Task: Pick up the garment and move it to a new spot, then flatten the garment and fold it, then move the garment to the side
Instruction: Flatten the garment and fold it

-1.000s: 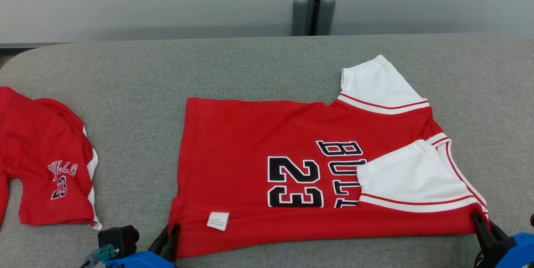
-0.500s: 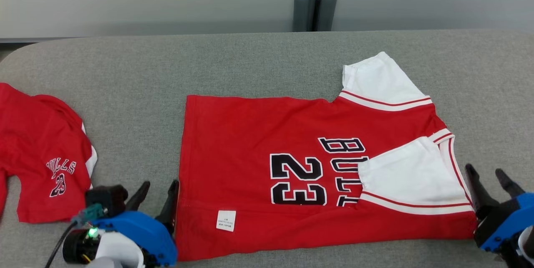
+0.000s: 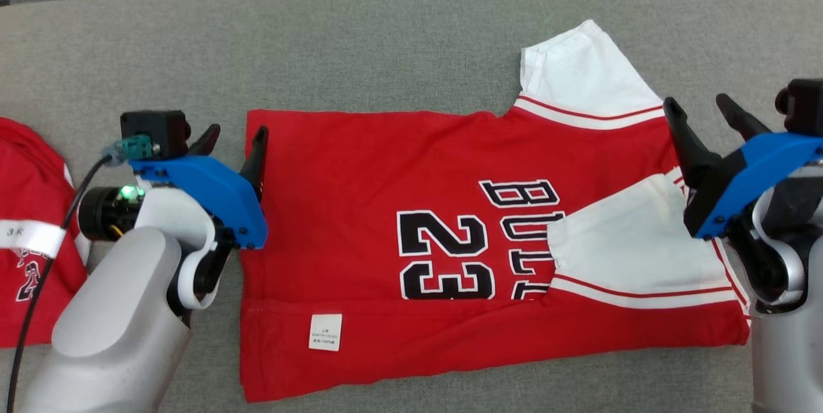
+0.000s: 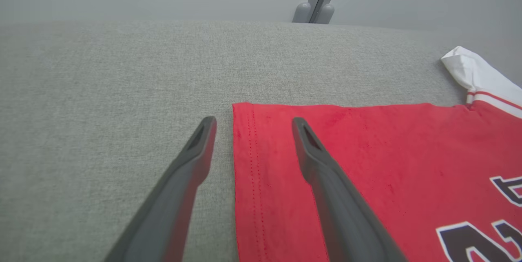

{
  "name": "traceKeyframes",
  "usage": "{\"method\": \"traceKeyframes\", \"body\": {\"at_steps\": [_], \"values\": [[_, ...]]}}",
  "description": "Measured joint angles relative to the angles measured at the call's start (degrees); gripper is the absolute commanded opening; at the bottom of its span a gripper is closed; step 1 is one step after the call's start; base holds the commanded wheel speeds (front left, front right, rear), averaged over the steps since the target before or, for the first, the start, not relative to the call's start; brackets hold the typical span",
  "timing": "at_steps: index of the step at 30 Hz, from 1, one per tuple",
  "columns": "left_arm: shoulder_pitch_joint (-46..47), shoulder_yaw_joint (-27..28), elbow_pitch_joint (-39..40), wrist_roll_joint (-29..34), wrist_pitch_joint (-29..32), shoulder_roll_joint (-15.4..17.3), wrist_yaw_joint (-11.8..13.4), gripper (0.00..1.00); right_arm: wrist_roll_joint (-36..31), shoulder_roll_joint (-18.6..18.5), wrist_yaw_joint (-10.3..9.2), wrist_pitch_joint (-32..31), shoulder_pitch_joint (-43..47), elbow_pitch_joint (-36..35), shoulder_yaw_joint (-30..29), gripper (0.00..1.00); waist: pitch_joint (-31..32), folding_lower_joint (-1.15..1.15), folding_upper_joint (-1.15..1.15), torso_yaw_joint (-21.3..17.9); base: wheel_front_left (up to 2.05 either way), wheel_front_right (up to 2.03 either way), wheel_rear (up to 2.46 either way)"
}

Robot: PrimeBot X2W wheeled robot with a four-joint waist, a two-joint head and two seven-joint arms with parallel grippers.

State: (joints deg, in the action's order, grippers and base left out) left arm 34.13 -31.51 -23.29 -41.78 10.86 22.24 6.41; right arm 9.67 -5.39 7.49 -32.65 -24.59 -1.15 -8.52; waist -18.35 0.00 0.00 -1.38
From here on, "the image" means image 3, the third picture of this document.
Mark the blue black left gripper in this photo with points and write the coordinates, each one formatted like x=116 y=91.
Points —
x=218 y=191

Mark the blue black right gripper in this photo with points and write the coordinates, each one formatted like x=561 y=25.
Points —
x=765 y=162

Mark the red white basketball jersey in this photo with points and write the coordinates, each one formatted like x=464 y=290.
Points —
x=360 y=207
x=32 y=175

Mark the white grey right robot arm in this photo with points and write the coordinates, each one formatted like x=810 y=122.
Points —
x=784 y=368

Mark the grey fabric sofa seat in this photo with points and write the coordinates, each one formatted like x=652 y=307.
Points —
x=386 y=46

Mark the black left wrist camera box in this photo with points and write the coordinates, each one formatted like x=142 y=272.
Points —
x=151 y=130

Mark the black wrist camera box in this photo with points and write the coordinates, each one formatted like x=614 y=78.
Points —
x=804 y=107
x=151 y=130

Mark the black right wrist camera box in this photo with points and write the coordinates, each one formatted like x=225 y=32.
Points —
x=804 y=107

